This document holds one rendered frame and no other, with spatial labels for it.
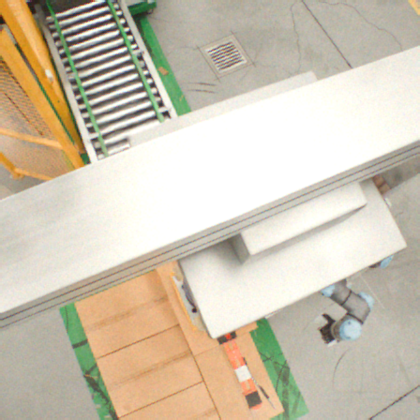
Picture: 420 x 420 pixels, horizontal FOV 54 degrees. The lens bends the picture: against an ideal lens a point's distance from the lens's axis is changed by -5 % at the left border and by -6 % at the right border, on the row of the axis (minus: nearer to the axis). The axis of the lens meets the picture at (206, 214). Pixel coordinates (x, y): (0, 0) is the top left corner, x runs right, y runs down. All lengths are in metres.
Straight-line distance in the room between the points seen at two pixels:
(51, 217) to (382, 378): 3.54
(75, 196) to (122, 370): 2.56
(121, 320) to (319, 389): 1.66
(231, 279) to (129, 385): 2.41
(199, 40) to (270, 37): 0.70
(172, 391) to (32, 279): 2.55
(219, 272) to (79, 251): 0.22
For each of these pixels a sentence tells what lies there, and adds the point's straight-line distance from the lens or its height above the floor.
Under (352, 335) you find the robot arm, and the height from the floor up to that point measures 1.87.
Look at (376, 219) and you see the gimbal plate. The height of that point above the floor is 2.87.
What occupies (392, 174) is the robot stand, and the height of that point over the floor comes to 2.03.
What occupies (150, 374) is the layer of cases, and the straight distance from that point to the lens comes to 2.90.
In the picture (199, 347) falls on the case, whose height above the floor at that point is 0.94.
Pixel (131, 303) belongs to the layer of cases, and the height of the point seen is 0.54.
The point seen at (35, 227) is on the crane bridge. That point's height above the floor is 3.05.
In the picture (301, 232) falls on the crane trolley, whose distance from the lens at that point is 0.49.
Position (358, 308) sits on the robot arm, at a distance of 1.70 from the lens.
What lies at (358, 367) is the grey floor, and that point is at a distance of 3.71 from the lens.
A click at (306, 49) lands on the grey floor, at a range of 4.44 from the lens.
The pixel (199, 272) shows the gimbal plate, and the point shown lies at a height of 2.87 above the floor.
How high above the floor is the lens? 3.42
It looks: 75 degrees down
